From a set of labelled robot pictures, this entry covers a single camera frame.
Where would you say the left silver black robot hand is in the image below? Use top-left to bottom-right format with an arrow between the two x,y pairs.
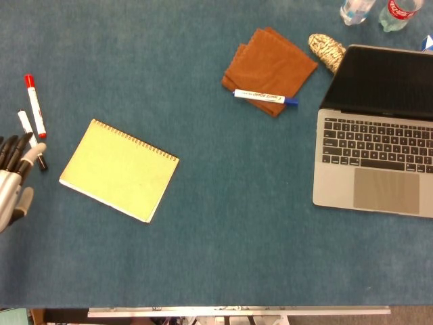
0,132 -> 47,234

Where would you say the yellow spiral notebook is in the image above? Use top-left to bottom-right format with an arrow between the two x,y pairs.
59,118 -> 180,223

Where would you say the black-capped white marker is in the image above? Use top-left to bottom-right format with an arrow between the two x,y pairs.
18,110 -> 49,172

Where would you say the red whiteboard marker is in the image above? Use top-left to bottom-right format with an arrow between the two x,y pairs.
24,74 -> 47,139

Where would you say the blue felt table mat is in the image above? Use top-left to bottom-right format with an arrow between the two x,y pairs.
0,0 -> 433,309

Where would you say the blue whiteboard marker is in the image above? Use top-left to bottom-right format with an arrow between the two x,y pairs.
232,89 -> 299,106

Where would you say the orange folded cloth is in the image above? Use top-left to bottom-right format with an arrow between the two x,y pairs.
221,26 -> 319,118

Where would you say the patterned rolled cloth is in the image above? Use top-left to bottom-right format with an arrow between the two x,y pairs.
307,32 -> 347,74

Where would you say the grey open laptop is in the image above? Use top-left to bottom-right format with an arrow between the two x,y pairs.
312,43 -> 433,219

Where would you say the clear bottle blue label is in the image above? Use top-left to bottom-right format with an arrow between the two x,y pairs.
340,0 -> 377,26

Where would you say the clear bottle red label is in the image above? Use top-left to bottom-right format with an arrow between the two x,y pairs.
378,0 -> 424,33

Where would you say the blue white carton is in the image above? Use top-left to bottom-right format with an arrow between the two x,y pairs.
419,34 -> 433,55

